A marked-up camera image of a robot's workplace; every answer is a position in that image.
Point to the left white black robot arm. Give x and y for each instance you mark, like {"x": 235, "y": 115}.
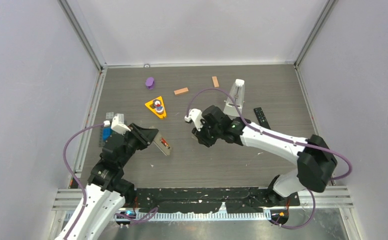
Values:
{"x": 106, "y": 190}

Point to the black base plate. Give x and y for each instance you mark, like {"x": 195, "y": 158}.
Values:
{"x": 208, "y": 200}

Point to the yellow triangular toy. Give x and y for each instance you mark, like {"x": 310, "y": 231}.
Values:
{"x": 157, "y": 107}

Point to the small clear grey tile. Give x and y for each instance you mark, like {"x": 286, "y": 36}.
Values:
{"x": 109, "y": 115}

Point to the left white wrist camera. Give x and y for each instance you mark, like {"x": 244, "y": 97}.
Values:
{"x": 119, "y": 122}

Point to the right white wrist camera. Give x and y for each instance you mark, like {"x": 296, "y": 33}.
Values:
{"x": 194, "y": 116}

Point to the white printed card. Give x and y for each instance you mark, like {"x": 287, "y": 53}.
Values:
{"x": 157, "y": 141}

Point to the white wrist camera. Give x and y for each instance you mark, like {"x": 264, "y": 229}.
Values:
{"x": 119, "y": 122}
{"x": 194, "y": 116}

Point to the white metronome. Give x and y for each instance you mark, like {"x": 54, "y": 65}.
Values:
{"x": 235, "y": 102}

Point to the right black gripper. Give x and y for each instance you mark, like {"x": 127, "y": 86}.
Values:
{"x": 200, "y": 136}

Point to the blue building brick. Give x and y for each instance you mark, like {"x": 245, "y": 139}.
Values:
{"x": 106, "y": 133}

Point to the orange AAA battery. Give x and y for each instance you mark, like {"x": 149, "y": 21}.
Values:
{"x": 165, "y": 143}

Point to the purple plastic cap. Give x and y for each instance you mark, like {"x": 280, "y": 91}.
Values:
{"x": 150, "y": 83}

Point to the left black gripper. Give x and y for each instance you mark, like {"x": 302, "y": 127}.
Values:
{"x": 145, "y": 136}

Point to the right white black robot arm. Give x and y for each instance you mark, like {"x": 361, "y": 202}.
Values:
{"x": 314, "y": 165}

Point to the black remote control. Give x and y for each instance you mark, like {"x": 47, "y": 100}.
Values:
{"x": 261, "y": 118}

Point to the upright orange wooden block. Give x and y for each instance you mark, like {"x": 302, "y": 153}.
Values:
{"x": 215, "y": 81}

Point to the grey building plate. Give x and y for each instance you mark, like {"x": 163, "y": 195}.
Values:
{"x": 101, "y": 143}

